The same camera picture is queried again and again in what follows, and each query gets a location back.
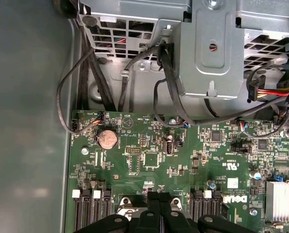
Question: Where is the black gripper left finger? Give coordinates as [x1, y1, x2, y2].
[73, 191, 163, 233]

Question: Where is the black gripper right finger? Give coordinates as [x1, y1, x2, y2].
[159, 191, 249, 233]

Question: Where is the CPU socket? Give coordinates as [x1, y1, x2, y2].
[116, 194, 185, 219]

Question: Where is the black RAM slot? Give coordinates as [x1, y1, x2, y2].
[71, 189, 85, 231]
[102, 189, 114, 219]
[204, 190, 213, 218]
[194, 190, 204, 220]
[82, 189, 93, 229]
[92, 189, 103, 225]
[212, 190, 223, 219]

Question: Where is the green motherboard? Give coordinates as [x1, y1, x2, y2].
[66, 110, 289, 233]

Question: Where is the white board label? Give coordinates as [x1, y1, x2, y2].
[227, 177, 239, 189]

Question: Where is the internal USB port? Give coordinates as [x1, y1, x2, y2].
[164, 139, 175, 156]

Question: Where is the round coin battery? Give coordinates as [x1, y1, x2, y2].
[97, 130, 118, 149]

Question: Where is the silver chipset heatsink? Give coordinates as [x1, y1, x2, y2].
[265, 181, 289, 222]

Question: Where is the black drive power connector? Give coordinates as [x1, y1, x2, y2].
[247, 75, 266, 102]

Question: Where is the metal disk bay cage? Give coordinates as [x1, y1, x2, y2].
[78, 0, 289, 100]

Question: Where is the black braided cable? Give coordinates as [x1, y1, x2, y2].
[82, 36, 117, 113]

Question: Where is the black sleeved cable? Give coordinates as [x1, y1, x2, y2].
[153, 43, 222, 122]

